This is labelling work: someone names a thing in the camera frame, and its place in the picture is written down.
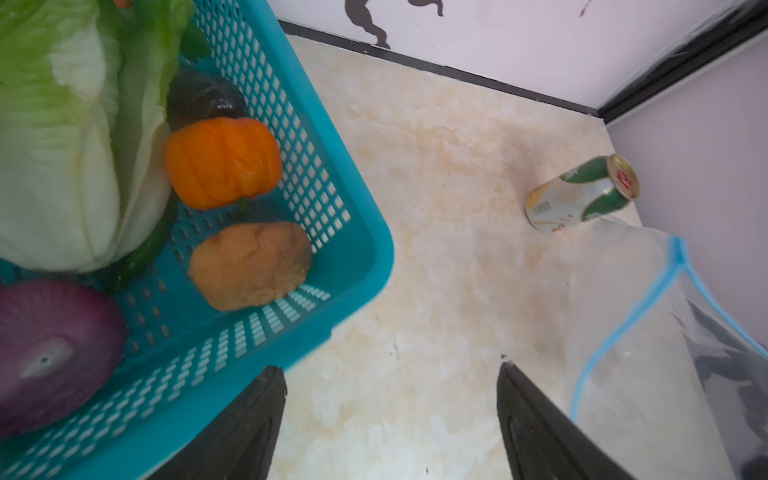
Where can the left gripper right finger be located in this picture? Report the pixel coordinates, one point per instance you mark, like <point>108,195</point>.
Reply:
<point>540,441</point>

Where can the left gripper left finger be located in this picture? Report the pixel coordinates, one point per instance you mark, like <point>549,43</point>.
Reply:
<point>240,442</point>

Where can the teal plastic basket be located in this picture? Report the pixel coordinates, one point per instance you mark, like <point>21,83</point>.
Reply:
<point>180,220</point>

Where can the clear zip top bag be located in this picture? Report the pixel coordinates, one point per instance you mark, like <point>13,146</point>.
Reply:
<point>658,375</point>

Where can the green cucumber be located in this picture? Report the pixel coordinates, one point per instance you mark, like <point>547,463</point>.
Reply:
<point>133,264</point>

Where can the green beverage can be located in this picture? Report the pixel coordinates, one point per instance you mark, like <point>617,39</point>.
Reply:
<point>595,188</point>

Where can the napa cabbage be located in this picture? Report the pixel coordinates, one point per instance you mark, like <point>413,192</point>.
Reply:
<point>84,88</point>

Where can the dark avocado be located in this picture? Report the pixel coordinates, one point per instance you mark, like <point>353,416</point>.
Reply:
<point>195,96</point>

